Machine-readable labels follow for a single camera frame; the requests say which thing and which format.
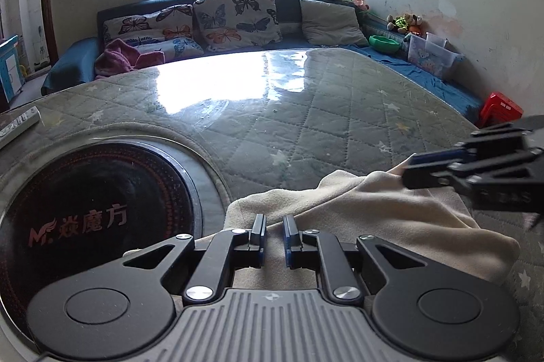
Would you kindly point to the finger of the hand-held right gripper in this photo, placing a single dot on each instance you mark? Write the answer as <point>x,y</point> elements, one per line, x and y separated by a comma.
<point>437,158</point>
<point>429,176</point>

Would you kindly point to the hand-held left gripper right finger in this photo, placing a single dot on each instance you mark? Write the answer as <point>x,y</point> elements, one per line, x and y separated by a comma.
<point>290,236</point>

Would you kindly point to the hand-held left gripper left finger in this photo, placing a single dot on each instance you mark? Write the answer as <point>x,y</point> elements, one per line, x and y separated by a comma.
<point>258,236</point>

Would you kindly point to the cream garment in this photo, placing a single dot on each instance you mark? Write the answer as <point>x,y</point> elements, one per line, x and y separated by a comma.
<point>361,209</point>

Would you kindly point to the red plastic stool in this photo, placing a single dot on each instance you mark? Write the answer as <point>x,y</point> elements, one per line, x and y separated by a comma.
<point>501,109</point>

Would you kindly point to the blue sofa blanket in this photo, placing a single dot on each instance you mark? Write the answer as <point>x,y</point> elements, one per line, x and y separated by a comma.
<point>416,77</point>

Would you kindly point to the clear plastic storage box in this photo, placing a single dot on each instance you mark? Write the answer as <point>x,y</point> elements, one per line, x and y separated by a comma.
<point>431,56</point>

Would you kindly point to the green plastic bowl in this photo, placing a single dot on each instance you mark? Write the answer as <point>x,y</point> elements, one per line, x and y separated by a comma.
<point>384,44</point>

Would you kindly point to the quilted star table cover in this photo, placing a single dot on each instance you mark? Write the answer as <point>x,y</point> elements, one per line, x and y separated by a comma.
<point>318,111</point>

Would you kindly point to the brown stuffed bear toys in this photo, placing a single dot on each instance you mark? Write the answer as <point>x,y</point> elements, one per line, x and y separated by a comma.
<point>403,23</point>

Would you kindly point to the round black induction cooktop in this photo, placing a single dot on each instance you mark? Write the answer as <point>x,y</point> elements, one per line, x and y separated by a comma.
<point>106,196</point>

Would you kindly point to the grey pillow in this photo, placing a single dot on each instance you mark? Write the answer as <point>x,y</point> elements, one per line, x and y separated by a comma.
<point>333,22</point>

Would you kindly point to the colourful soft toy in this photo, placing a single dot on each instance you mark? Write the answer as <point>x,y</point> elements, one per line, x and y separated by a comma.
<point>357,2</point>

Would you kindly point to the flat butterfly print pillow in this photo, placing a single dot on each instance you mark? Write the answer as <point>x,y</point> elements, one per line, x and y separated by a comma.
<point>178,47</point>

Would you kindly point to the large butterfly print pillow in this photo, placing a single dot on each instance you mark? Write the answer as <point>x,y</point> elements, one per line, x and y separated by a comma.
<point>238,15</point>

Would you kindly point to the pink cloth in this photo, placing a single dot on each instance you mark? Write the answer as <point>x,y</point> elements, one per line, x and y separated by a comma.
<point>123,58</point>

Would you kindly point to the long butterfly print pillow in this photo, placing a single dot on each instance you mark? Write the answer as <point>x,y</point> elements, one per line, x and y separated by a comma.
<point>144,24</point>

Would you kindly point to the blue sofa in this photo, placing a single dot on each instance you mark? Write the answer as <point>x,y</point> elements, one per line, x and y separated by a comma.
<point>68,64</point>

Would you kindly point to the white remote control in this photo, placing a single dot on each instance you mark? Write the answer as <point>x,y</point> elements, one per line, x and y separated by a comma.
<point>19,128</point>

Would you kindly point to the blue white cardboard box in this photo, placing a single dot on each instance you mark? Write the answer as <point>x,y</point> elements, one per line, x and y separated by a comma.
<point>9,69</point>

